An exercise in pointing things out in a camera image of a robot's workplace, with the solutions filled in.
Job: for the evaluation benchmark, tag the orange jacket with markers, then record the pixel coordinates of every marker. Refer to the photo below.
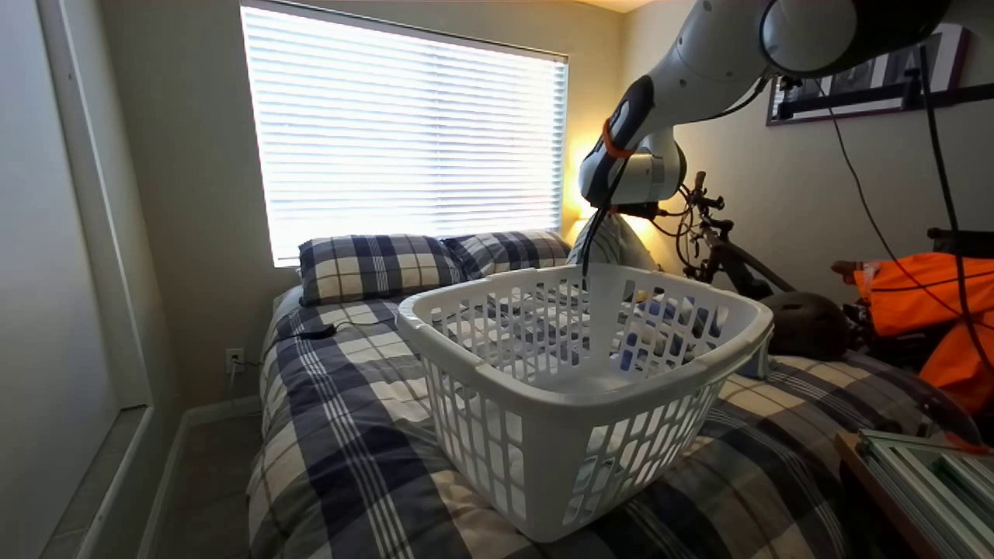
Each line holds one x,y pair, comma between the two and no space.
919,295

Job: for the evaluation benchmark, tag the black bicycle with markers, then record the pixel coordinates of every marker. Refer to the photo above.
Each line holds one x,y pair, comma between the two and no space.
725,260

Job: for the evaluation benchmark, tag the small blue plaid pillow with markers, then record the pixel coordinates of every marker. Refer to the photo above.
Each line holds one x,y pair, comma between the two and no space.
513,250

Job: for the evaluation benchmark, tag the white closet door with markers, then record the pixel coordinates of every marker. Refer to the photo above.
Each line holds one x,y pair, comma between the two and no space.
64,311

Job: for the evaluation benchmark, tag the white wall outlet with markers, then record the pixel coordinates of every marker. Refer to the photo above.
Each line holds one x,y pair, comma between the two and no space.
234,361

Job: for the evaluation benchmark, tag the white plastic laundry basket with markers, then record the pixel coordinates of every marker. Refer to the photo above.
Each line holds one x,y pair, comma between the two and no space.
561,456

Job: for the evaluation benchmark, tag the white window blind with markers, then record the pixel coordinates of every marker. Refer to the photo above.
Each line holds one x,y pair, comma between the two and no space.
406,135

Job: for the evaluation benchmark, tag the black wall shelf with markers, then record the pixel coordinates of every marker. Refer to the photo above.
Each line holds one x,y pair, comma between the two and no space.
963,94

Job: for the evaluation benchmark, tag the dark bicycle helmet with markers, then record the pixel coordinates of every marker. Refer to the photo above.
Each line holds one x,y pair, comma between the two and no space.
810,325

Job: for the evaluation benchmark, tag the large blue plaid pillow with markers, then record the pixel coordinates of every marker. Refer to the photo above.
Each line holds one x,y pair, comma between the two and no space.
373,265

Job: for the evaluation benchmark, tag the aluminium frame rail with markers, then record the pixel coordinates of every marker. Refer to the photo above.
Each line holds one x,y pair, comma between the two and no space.
937,486

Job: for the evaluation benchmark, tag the black remote control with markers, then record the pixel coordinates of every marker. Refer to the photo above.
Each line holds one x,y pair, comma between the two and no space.
316,329

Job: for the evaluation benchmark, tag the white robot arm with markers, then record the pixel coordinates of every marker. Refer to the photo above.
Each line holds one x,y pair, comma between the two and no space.
714,56

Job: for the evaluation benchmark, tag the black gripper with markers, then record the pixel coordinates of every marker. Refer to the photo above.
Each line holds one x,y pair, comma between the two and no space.
605,221

